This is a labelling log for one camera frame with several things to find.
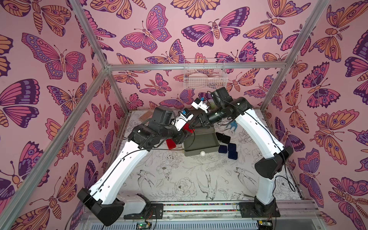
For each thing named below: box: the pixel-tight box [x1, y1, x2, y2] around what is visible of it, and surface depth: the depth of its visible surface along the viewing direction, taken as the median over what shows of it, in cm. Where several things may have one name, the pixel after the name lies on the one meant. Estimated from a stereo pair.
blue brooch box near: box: [228, 150, 238, 161], surface depth 96 cm
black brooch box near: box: [221, 134, 231, 145], surface depth 104 cm
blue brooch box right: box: [228, 142, 237, 152], surface depth 99 cm
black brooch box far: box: [215, 132, 227, 142], surface depth 107 cm
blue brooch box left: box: [218, 144, 228, 154], surface depth 98 cm
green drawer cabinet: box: [183, 126, 220, 157], surface depth 79 cm
